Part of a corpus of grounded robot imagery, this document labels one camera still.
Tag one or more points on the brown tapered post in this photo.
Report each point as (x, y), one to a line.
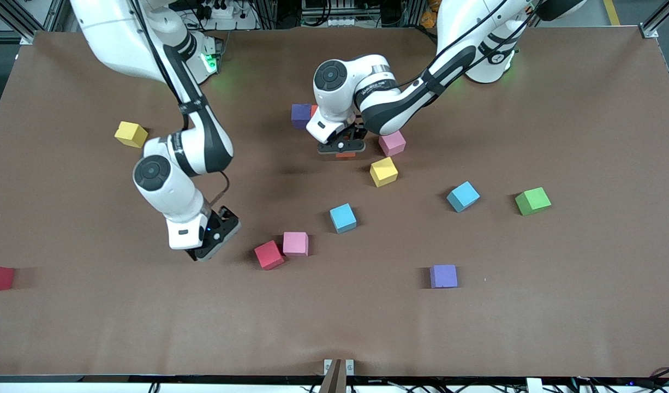
(334, 379)

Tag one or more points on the pink foam cube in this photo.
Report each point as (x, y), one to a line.
(393, 145)
(295, 243)

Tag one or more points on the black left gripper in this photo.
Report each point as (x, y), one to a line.
(357, 132)

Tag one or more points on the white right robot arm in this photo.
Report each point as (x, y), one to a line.
(151, 173)

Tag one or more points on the purple foam cube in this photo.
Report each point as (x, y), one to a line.
(443, 276)
(300, 115)

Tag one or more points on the orange fruit net bag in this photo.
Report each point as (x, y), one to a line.
(428, 16)

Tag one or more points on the aluminium frame profile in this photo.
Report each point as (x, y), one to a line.
(53, 13)
(659, 19)

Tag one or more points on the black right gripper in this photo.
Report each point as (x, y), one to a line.
(224, 219)

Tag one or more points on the blue foam cube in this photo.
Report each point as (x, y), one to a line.
(463, 196)
(342, 218)

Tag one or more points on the white power strip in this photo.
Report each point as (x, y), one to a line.
(334, 22)
(225, 12)

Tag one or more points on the brown table cover sheet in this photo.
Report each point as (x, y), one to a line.
(334, 316)

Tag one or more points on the yellow foam cube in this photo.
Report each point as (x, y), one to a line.
(130, 134)
(383, 172)

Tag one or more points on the green foam cube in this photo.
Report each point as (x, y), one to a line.
(532, 201)

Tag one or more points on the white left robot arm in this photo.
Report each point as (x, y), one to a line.
(332, 76)

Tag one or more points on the silver metal mounting bracket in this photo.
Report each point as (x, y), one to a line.
(350, 367)

